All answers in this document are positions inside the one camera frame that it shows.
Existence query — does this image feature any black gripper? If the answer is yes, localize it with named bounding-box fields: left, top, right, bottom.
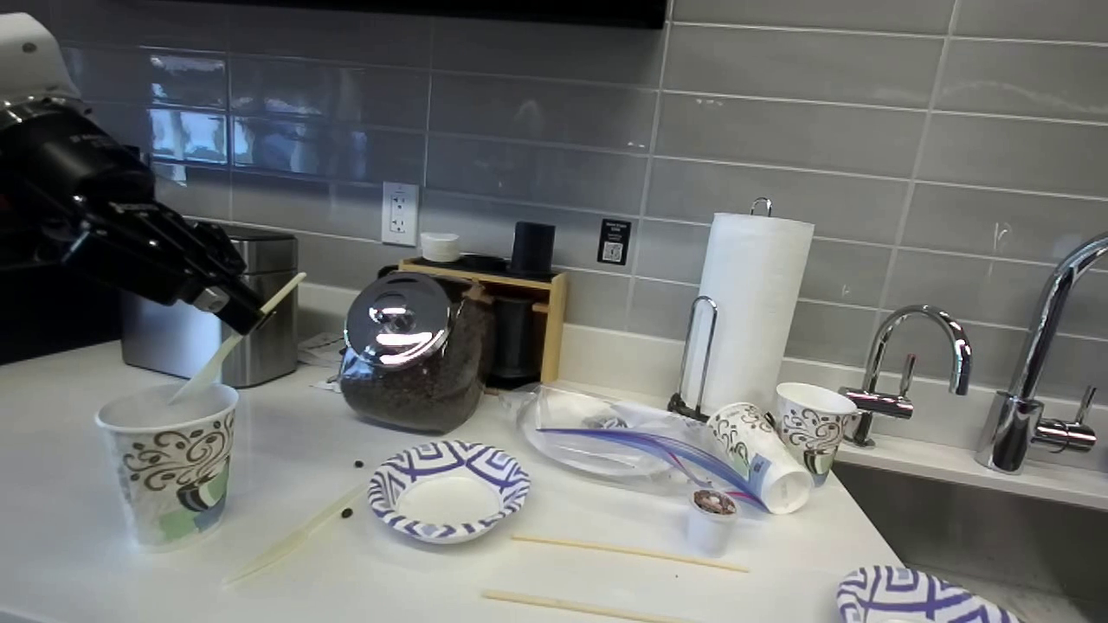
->
left=61, top=198, right=262, bottom=335

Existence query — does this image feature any clear plastic zip bag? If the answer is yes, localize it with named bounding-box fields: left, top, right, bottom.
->
left=517, top=387, right=755, bottom=498

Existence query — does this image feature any lying patterned paper cup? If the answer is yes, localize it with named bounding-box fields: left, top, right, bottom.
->
left=706, top=402, right=813, bottom=517

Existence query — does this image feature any patterned paper coffee cup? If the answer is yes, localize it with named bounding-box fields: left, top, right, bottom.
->
left=93, top=386, right=240, bottom=551

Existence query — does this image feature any white wall outlet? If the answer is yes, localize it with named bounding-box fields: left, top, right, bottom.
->
left=381, top=184, right=418, bottom=247

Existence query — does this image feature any small coffee pod cup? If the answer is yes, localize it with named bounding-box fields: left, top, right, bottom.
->
left=684, top=489, right=737, bottom=555

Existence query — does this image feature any chrome small faucet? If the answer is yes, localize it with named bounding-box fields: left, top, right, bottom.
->
left=846, top=306, right=973, bottom=448

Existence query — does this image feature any upright patterned paper cup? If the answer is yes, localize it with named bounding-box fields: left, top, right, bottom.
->
left=773, top=382, right=860, bottom=486

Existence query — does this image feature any steel countertop bin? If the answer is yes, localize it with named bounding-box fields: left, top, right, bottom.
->
left=118, top=224, right=306, bottom=392

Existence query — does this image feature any wooden stir stick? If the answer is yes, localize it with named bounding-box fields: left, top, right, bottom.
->
left=222, top=489, right=360, bottom=588
left=477, top=588, right=666, bottom=623
left=510, top=534, right=747, bottom=575

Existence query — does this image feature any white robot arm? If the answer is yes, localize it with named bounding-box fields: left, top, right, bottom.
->
left=0, top=12, right=262, bottom=335

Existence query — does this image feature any chrome large faucet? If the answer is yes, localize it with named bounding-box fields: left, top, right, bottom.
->
left=973, top=230, right=1108, bottom=474

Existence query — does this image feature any cream plastic spoon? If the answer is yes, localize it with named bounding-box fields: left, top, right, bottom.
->
left=170, top=269, right=308, bottom=405

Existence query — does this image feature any wooden shelf organizer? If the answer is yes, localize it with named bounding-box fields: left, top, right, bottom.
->
left=399, top=260, right=568, bottom=387

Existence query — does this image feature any paper towel roll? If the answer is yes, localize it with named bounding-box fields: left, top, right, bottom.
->
left=696, top=213, right=813, bottom=411

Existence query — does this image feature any white small jar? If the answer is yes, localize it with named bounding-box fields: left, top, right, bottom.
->
left=418, top=231, right=459, bottom=265

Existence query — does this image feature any black cylinder container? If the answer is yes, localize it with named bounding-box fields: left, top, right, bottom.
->
left=510, top=221, right=553, bottom=280

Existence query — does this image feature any paper towel holder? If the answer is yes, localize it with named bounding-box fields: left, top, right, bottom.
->
left=667, top=294, right=720, bottom=419

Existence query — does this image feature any glass coffee bean jar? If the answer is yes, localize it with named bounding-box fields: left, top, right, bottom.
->
left=339, top=274, right=492, bottom=438

